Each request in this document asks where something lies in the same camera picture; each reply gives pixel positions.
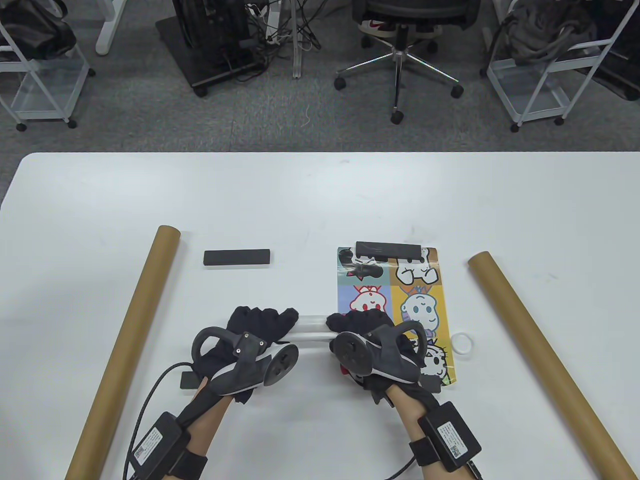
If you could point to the person's left hand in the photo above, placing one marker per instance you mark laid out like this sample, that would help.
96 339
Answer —
257 325

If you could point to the person's right hand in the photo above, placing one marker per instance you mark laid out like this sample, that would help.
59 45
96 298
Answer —
360 322

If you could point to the white poster with purple lettering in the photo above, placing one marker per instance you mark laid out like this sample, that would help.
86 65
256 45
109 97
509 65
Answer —
315 327

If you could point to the black bar weight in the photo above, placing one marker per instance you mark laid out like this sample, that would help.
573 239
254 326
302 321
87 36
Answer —
387 248
432 384
237 258
189 380

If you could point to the colourful cartoon grid poster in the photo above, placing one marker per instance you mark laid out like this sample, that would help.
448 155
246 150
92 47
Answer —
420 272

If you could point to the brown cardboard mailing tube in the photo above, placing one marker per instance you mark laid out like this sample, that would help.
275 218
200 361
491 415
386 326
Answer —
130 320
525 330

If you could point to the person's right forearm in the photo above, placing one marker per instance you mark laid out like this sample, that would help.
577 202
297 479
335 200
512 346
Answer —
410 415

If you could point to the person's left forearm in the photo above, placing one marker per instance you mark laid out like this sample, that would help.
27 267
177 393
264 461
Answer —
210 425

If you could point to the black wrist sensor box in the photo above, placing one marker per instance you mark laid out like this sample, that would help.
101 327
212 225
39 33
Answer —
156 444
450 437

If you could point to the black office chair chrome base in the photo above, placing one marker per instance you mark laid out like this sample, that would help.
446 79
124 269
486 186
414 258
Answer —
397 65

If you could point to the white desk leg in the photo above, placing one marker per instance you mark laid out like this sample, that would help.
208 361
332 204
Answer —
298 55
107 30

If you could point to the black wheeled equipment stand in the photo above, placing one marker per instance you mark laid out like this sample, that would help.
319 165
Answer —
210 45

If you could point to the white wheeled cart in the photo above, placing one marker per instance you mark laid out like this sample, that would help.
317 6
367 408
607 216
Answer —
535 85
45 95

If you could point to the grey crumpled cloth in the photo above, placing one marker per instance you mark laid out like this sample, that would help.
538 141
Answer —
545 30

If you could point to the black bag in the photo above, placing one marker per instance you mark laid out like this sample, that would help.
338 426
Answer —
30 30

